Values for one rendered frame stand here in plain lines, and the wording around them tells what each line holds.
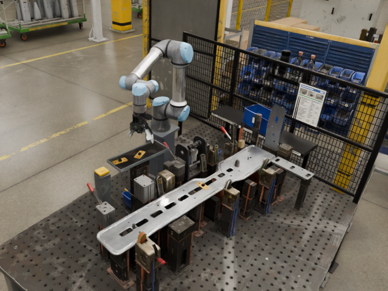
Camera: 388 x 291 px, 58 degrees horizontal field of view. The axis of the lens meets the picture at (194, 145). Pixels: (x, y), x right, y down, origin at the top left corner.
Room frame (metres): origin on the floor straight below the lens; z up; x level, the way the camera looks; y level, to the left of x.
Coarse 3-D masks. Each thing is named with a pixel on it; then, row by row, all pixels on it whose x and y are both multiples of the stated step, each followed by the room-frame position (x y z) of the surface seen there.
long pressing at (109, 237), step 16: (224, 160) 2.02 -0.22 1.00; (240, 160) 2.04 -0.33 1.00; (256, 160) 2.06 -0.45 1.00; (224, 176) 1.84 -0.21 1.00; (240, 176) 1.85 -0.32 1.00; (176, 192) 1.63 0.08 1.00; (208, 192) 1.66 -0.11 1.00; (144, 208) 1.47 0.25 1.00; (160, 208) 1.48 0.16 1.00; (176, 208) 1.49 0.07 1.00; (192, 208) 1.51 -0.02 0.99; (112, 224) 1.33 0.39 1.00; (128, 224) 1.34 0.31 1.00; (144, 224) 1.35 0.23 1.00; (160, 224) 1.36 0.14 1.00; (112, 240) 1.22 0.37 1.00; (128, 240) 1.23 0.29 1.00
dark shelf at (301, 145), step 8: (216, 112) 2.73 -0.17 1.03; (224, 112) 2.74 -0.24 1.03; (232, 112) 2.75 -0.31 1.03; (240, 112) 2.76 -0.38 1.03; (224, 120) 2.63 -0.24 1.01; (232, 120) 2.59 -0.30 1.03; (240, 120) 2.61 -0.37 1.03; (248, 128) 2.47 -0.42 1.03; (264, 136) 2.36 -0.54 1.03; (280, 136) 2.38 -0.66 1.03; (288, 136) 2.39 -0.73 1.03; (296, 136) 2.40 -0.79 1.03; (280, 144) 2.27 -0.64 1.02; (288, 144) 2.26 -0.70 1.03; (296, 144) 2.27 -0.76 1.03; (304, 144) 2.28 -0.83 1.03; (312, 144) 2.29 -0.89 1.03; (296, 152) 2.18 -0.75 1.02; (304, 152) 2.16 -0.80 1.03
